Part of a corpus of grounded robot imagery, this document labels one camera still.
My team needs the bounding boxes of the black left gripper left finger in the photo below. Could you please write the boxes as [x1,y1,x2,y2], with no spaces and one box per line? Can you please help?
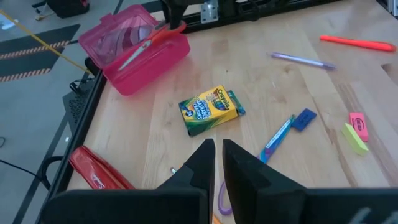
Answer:
[157,139,216,224]

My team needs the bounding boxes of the orange highlighter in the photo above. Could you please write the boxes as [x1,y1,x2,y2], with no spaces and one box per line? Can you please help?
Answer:
[319,34,397,53]

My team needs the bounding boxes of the yellow green crayon box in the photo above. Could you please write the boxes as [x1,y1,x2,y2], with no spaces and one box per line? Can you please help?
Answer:
[178,85,246,137]

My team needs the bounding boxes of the red stapler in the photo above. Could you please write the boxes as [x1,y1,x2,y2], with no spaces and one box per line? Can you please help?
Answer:
[68,145,136,190]

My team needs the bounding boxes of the yellow hanging cable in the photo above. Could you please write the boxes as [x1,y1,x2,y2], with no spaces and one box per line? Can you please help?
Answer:
[0,9,93,75]

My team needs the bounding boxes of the orange handled scissors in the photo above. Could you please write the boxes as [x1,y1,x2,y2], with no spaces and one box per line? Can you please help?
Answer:
[118,21,187,72]

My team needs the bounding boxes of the blue eraser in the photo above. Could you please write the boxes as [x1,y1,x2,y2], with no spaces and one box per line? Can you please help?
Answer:
[291,108,318,132]

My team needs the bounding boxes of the yellow eraser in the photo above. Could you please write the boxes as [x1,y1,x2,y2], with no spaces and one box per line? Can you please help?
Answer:
[341,123,369,156]

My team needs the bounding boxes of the purple handled scissors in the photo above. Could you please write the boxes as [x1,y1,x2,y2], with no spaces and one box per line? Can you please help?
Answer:
[217,114,297,216]

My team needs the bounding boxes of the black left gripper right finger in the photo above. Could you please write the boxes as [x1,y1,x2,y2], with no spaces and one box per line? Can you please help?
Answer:
[222,139,308,224]

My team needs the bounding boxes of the silver metal corner bracket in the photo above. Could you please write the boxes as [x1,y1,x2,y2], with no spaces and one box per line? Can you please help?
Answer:
[200,0,220,24]

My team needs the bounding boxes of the black table frame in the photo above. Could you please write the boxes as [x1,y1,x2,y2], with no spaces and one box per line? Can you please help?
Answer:
[35,0,343,224]

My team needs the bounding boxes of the black bag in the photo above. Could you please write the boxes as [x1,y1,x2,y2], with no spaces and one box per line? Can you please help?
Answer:
[46,0,90,19]

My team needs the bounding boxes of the black hazard-striped floor mat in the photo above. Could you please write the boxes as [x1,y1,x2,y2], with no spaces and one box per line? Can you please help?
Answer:
[0,55,52,83]
[0,24,81,60]

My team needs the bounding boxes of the pink plastic pencil box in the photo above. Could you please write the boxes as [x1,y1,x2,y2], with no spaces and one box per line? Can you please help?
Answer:
[78,4,191,96]

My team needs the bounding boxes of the pink eraser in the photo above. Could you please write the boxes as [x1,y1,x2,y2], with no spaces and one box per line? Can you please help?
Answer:
[349,112,369,142]

